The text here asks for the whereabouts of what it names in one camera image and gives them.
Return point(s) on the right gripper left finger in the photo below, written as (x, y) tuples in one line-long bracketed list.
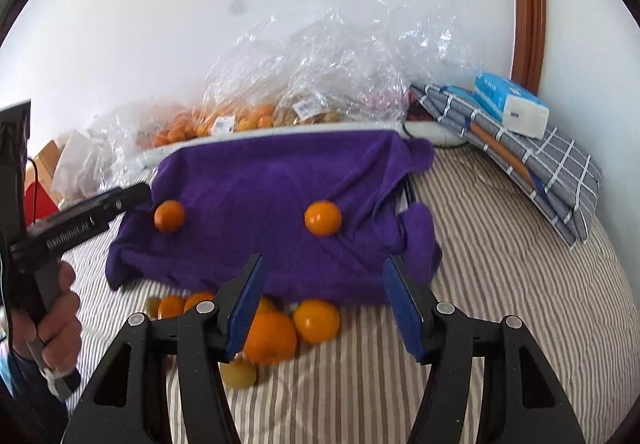
[(125, 400)]

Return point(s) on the green-yellow fruit front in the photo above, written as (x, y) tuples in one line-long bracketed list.
[(238, 374)]

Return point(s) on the small green fruit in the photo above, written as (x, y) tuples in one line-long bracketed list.
[(151, 307)]

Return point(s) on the orange end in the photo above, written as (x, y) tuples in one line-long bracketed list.
[(323, 218)]

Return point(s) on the white plastic bag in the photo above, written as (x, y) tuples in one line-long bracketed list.
[(79, 172)]

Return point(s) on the small orange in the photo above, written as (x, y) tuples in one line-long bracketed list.
[(170, 307)]

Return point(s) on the red paper bag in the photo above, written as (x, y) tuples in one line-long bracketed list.
[(38, 204)]

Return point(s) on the brown wooden door frame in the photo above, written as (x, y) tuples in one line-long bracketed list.
[(529, 41)]

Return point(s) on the large orange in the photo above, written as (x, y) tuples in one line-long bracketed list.
[(272, 339)]

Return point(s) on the cardboard box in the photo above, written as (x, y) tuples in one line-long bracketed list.
[(46, 161)]

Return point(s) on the blue white tissue pack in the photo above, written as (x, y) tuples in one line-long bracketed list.
[(513, 106)]

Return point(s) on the bagged oranges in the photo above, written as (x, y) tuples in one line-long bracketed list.
[(239, 117)]

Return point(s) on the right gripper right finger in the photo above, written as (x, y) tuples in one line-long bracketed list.
[(523, 400)]

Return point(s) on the grey checked folded cloth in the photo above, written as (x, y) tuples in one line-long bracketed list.
[(557, 175)]

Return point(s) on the purple towel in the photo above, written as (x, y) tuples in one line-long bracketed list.
[(249, 196)]

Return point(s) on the clear plastic bags pile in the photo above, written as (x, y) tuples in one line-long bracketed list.
[(359, 57)]

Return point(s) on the striped quilted table cover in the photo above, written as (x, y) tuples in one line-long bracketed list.
[(499, 257)]

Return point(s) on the person's left hand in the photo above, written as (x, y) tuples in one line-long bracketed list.
[(59, 330)]

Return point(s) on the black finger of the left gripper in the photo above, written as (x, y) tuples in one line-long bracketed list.
[(106, 206)]

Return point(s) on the orange front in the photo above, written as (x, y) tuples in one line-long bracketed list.
[(317, 321)]

